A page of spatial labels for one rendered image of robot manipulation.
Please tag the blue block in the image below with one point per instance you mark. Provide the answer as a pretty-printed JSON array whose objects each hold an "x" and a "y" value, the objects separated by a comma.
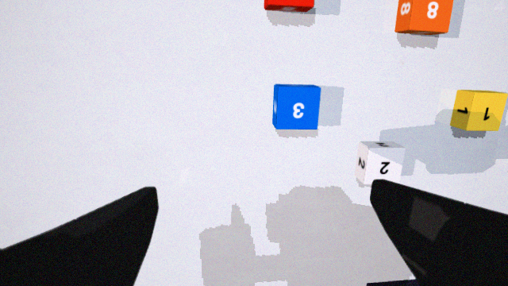
[{"x": 296, "y": 106}]

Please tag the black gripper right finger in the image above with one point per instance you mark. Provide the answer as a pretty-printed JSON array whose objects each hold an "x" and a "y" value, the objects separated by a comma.
[{"x": 444, "y": 242}]

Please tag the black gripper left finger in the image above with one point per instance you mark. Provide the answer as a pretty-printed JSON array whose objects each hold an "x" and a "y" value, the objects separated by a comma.
[{"x": 105, "y": 247}]

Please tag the white cube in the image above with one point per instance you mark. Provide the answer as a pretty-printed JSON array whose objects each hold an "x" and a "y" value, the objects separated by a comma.
[{"x": 379, "y": 160}]

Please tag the red block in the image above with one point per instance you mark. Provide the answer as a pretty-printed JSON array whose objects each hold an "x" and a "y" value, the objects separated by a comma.
[{"x": 289, "y": 5}]

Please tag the orange block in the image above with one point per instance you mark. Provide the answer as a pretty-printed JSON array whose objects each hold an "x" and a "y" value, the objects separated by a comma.
[{"x": 423, "y": 17}]

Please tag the yellow block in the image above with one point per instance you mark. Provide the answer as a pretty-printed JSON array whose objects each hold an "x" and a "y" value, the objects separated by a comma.
[{"x": 478, "y": 110}]

